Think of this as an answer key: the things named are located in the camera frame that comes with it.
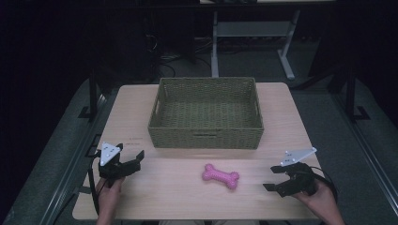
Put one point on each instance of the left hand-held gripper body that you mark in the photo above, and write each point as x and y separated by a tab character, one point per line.
110	170

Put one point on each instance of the pink bone-shaped toy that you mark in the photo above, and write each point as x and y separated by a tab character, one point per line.
220	176

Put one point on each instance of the grey metal rail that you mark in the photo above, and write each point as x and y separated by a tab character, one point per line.
366	150
67	175

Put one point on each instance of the black metal post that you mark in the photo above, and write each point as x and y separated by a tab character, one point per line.
350	93
93	93

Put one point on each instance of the person's right hand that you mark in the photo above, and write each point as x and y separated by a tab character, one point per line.
319	200

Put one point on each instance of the green woven basket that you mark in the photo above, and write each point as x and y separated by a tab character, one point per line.
206	112

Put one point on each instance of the black table bracket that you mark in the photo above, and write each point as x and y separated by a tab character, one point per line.
94	145

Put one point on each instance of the person's left hand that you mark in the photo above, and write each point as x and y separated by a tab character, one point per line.
108	192

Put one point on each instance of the white metal desk frame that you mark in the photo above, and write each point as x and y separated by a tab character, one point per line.
255	29

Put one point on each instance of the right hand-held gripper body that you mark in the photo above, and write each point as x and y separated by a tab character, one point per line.
298	179

